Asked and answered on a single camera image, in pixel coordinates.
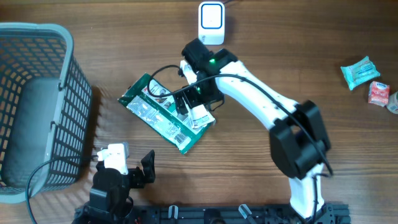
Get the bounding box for white small sachet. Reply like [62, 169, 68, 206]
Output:
[188, 105, 215, 129]

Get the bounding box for green 3M package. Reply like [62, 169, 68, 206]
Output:
[118, 73, 211, 154]

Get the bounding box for teal tissue pack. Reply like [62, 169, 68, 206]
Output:
[340, 56, 381, 91]

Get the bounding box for red small packet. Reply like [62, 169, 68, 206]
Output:
[368, 81, 390, 107]

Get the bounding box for green lid jar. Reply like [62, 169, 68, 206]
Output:
[386, 92, 398, 114]

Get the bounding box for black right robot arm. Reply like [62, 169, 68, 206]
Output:
[173, 39, 333, 223]

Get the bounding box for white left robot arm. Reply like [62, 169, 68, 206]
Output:
[72, 150, 155, 224]

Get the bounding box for white barcode scanner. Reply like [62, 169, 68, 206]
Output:
[198, 1, 225, 45]

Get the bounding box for grey plastic basket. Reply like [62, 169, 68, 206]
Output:
[1, 22, 93, 203]

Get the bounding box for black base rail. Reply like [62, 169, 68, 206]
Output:
[72, 203, 351, 224]

